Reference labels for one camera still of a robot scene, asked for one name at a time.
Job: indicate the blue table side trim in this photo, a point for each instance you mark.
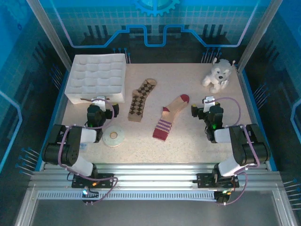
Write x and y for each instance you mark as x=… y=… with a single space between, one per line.
x=253 y=108
x=58 y=108

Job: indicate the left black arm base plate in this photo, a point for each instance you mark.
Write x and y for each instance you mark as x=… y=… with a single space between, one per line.
x=105 y=179

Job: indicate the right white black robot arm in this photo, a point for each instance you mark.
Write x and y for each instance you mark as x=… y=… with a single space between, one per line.
x=247 y=146

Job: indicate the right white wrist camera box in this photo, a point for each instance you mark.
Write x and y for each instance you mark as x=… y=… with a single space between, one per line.
x=208 y=103

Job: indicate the black LED connector module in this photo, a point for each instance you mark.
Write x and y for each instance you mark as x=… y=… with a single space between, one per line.
x=88 y=193
x=222 y=197

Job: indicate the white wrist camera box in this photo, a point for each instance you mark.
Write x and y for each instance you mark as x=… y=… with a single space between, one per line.
x=101 y=102
x=208 y=103

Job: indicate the grey white plush husky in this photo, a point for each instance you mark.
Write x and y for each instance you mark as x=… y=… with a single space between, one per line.
x=218 y=73

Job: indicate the white compartment organizer box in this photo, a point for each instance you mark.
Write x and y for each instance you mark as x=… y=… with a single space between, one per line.
x=94 y=73

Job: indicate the aluminium frame post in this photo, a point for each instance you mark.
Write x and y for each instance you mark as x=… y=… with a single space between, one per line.
x=257 y=35
x=50 y=35

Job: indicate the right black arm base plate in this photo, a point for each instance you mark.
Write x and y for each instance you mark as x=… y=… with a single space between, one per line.
x=204 y=180

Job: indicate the grey metal panel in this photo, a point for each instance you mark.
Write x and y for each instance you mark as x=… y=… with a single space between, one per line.
x=152 y=214

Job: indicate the aluminium frame rail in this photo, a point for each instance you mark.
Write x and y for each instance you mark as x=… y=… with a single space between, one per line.
x=152 y=174

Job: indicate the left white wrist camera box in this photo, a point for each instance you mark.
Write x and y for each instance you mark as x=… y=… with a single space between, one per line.
x=101 y=102

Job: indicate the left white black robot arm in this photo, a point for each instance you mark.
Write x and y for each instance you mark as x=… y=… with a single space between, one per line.
x=70 y=146

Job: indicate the white tape roll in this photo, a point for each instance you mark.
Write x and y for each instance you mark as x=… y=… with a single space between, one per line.
x=118 y=139

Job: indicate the brown argyle sock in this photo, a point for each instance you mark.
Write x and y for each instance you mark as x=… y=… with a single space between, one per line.
x=137 y=103

